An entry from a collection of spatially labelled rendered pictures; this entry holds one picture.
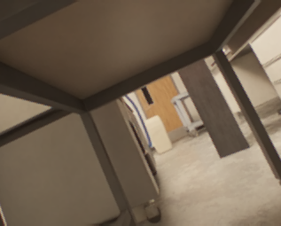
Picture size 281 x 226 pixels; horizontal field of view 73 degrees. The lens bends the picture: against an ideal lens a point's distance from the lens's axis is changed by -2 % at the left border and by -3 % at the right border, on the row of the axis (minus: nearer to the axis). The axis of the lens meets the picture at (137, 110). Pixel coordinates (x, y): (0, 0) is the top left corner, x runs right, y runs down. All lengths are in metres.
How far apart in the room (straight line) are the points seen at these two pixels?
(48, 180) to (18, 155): 0.21
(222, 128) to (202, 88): 0.37
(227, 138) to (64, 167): 1.23
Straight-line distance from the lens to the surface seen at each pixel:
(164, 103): 5.05
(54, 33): 0.45
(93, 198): 1.06
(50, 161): 1.11
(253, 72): 2.77
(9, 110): 1.26
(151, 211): 1.09
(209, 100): 1.70
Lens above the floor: 0.42
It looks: 8 degrees up
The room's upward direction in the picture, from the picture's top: 25 degrees counter-clockwise
